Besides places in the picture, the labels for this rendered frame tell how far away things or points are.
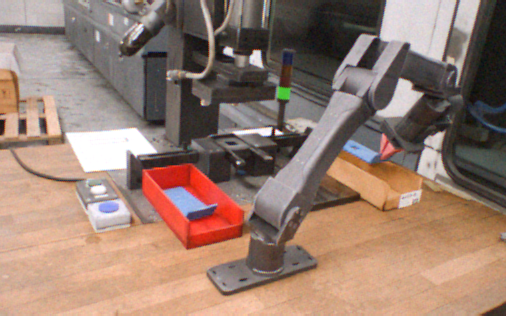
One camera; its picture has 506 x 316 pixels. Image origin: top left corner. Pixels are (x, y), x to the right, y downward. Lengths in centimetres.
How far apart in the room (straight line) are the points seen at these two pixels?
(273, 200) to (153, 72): 354
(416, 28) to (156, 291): 112
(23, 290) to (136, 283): 17
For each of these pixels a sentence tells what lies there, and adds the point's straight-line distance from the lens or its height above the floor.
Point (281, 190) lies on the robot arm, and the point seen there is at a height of 106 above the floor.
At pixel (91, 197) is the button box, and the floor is 93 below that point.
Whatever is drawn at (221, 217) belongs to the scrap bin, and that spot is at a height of 91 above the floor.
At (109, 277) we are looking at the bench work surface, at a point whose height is 90.
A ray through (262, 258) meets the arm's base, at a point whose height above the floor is 94.
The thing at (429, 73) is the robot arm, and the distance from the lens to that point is 96.
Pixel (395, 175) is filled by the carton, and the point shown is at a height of 94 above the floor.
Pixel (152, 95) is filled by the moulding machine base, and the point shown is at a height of 31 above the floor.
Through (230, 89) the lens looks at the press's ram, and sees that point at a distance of 105.
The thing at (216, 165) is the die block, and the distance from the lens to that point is 109.
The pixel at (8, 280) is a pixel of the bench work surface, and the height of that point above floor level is 90.
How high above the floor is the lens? 137
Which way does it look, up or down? 21 degrees down
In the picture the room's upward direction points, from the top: 6 degrees clockwise
